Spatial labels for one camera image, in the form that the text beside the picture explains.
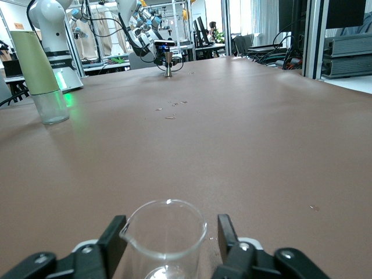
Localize stacked aluminium rails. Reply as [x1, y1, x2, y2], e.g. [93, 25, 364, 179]
[321, 27, 372, 80]

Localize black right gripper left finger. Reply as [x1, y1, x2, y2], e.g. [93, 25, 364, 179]
[0, 214, 128, 279]

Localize aluminium frame post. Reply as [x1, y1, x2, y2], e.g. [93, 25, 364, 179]
[302, 0, 327, 81]
[220, 0, 234, 58]

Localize clear glass measuring beaker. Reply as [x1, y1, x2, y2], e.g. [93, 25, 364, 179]
[119, 199, 209, 279]

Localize grey blue-jointed robot arm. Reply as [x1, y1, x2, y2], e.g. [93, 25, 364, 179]
[132, 4, 164, 34]
[70, 8, 89, 40]

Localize black Huawei monitor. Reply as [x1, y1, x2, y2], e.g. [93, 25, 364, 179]
[278, 0, 305, 60]

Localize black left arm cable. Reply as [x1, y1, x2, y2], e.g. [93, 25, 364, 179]
[139, 43, 184, 73]

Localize blue jacket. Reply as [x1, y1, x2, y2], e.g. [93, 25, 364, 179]
[339, 13, 372, 38]

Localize black cable bundle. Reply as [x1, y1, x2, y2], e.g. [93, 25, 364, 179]
[246, 28, 303, 70]

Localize green potted plant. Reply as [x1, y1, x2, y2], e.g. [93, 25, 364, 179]
[213, 28, 227, 45]

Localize green sleeved glass shaker bottle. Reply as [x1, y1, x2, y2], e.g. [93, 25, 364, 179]
[9, 30, 70, 126]

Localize black desk monitor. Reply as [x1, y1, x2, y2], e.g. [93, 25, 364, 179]
[192, 16, 209, 48]

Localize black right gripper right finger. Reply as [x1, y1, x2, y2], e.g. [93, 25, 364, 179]
[213, 214, 332, 279]

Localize brown table mat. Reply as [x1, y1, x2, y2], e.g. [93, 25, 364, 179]
[0, 56, 372, 279]

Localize steel double jigger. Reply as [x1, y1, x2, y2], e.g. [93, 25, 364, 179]
[163, 51, 174, 77]

